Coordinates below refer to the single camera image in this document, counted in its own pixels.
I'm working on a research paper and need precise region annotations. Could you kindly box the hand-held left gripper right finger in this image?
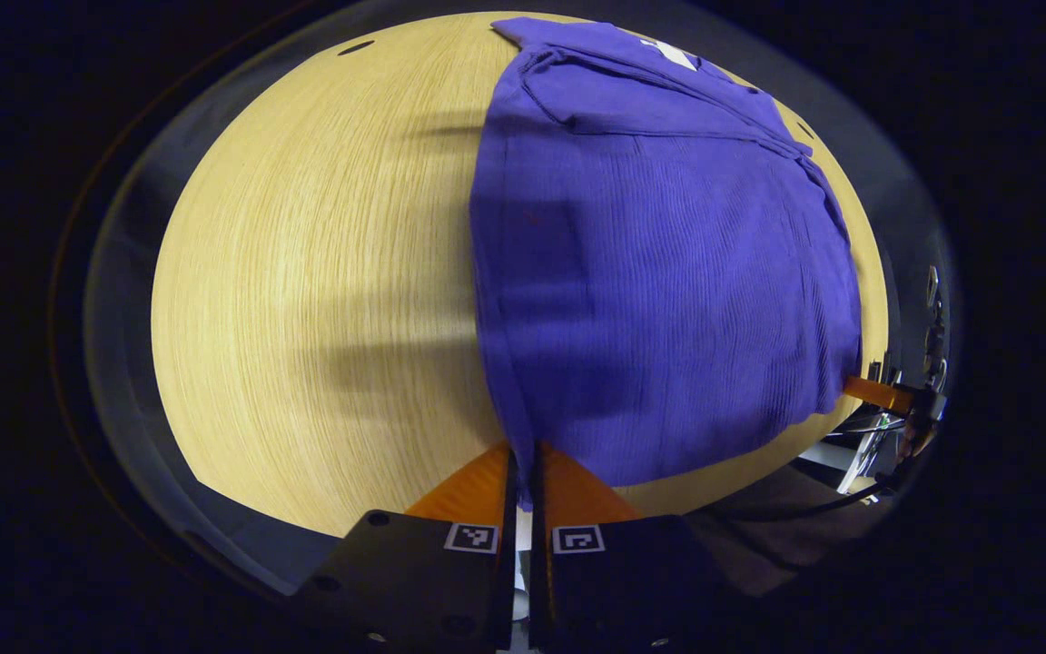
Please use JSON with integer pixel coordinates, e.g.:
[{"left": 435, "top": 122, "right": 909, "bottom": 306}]
[{"left": 529, "top": 441, "right": 735, "bottom": 654}]

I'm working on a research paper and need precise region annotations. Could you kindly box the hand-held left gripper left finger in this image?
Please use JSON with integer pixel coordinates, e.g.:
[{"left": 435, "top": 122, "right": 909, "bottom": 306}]
[{"left": 291, "top": 442, "right": 519, "bottom": 653}]

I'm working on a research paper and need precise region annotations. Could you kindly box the purple knit garment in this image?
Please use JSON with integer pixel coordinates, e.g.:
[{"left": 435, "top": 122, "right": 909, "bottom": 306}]
[{"left": 469, "top": 16, "right": 865, "bottom": 511}]

